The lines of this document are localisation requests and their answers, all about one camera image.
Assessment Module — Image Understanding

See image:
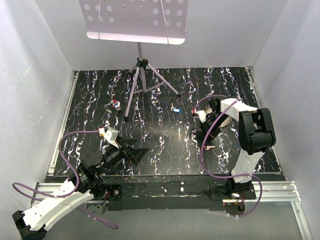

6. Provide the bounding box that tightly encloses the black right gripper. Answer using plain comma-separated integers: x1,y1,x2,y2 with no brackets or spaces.
198,113,229,146

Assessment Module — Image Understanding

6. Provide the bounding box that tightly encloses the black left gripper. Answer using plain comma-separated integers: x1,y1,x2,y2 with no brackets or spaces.
97,135,149,175

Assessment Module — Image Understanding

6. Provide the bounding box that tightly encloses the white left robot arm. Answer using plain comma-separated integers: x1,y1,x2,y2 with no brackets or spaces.
12,137,149,240

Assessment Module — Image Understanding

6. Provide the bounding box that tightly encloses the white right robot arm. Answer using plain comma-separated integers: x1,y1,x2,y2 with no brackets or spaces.
192,95,276,199

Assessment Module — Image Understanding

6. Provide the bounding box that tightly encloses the blue key tag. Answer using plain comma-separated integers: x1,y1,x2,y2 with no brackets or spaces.
170,106,182,113

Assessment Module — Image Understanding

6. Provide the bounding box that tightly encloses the lilac music stand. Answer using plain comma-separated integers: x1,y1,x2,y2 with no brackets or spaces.
79,0,189,121

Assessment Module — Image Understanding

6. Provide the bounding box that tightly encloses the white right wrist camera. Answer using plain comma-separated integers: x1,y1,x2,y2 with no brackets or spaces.
192,108,207,123

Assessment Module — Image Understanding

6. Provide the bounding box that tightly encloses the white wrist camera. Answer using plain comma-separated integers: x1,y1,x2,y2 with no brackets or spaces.
192,108,207,123
98,126,120,149

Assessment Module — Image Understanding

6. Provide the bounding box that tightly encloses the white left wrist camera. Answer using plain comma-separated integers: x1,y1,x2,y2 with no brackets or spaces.
98,126,120,149

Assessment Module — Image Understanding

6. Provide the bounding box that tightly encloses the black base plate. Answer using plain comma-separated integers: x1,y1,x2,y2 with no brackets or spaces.
102,174,259,211

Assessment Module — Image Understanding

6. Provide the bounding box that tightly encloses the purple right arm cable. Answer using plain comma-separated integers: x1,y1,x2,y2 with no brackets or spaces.
191,94,263,218

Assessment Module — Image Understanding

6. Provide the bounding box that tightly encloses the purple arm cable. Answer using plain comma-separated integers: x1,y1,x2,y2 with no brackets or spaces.
191,94,263,218
12,128,120,230

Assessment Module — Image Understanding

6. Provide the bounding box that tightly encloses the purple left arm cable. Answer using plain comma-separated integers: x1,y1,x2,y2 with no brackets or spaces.
12,128,120,230

